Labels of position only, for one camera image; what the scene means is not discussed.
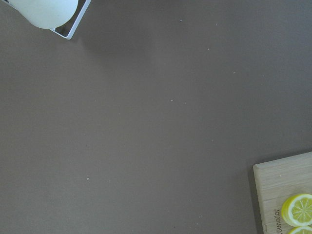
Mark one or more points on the wooden cutting board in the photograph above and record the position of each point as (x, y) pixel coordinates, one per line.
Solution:
(278, 180)

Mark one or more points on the lemon slice upper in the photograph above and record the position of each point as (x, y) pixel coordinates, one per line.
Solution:
(296, 210)

